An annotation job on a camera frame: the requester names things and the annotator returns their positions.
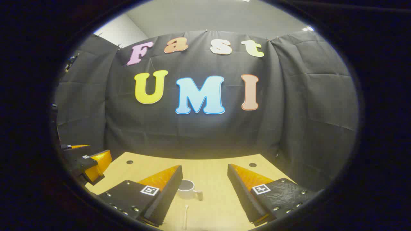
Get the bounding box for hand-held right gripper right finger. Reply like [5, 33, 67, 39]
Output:
[227, 164, 318, 227]

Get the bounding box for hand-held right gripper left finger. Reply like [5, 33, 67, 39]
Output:
[98, 165, 184, 227]

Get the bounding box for white cup with wooden handle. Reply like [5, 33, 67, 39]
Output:
[178, 179, 204, 201]

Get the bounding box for light wooden desktop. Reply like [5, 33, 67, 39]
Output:
[85, 152, 296, 231]

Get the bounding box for black backdrop cloth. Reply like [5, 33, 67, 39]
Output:
[55, 30, 359, 193]

